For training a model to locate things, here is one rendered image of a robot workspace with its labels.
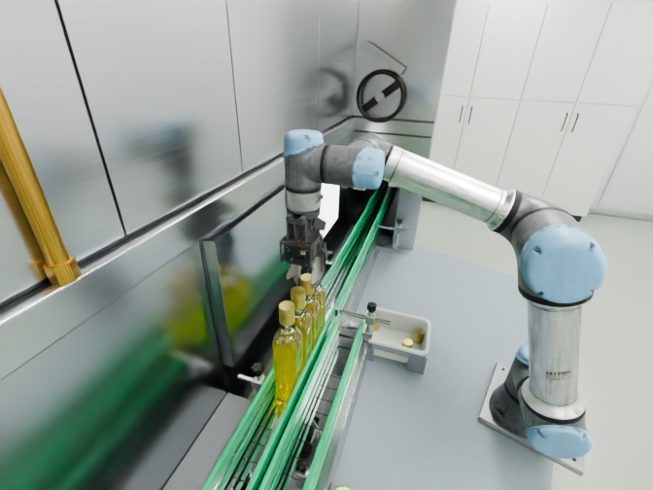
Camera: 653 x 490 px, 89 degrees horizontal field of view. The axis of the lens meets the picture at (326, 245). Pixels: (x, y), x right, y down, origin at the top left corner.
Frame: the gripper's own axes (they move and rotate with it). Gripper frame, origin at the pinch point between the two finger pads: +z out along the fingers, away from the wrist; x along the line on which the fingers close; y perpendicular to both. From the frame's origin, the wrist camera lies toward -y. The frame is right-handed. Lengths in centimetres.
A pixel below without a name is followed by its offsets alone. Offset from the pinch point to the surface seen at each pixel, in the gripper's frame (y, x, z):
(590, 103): -374, 171, -14
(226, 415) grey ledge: 22.5, -12.0, 27.2
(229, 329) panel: 16.0, -12.4, 5.6
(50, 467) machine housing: 51, -16, -1
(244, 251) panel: 7.0, -12.3, -9.5
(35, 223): 43, -14, -32
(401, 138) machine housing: -98, 10, -16
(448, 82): -373, 29, -28
